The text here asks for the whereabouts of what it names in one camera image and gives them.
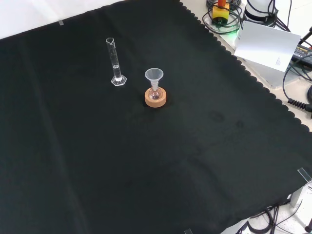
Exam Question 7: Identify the clear glass graduated cylinder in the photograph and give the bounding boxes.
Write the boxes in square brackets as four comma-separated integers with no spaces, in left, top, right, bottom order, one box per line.
[105,37,128,87]

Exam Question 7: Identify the small round-bottom glass flask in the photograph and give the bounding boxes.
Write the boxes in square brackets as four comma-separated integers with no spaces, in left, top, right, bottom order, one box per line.
[149,84,161,100]

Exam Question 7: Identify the clear plastic funnel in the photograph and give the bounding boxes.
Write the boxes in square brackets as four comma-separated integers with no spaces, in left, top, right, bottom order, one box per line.
[144,68,164,92]

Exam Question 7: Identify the black bench cloth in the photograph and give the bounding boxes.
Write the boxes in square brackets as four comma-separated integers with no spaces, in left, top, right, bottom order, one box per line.
[0,0,312,234]

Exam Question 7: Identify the grey box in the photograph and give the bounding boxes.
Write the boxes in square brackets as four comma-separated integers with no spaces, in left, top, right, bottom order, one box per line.
[240,58,294,89]

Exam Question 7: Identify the yellow stop button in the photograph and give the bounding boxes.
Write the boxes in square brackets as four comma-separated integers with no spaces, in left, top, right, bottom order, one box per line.
[211,0,231,25]

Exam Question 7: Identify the black power adapter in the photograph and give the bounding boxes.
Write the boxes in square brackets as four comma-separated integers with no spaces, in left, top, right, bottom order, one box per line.
[291,44,312,65]

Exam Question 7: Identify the white bench leg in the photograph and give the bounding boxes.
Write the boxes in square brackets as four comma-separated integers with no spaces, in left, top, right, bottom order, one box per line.
[289,181,312,208]

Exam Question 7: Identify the black tripod rod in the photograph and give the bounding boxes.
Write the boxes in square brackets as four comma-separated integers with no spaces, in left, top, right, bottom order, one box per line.
[298,25,312,45]

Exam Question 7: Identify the cork ring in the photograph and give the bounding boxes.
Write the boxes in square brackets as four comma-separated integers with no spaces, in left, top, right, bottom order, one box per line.
[144,87,168,108]

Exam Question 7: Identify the black cable loop bundle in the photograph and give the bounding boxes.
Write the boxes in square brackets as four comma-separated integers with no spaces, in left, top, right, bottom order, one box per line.
[202,0,245,35]

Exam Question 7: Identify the black coiled cable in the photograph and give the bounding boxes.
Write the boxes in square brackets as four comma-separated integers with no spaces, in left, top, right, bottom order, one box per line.
[282,60,312,113]

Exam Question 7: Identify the black floor cable bundle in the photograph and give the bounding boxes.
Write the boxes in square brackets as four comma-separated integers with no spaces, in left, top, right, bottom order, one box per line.
[235,202,312,234]

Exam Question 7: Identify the black arm base cables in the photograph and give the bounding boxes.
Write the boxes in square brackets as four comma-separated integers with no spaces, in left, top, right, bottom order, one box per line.
[266,0,293,33]

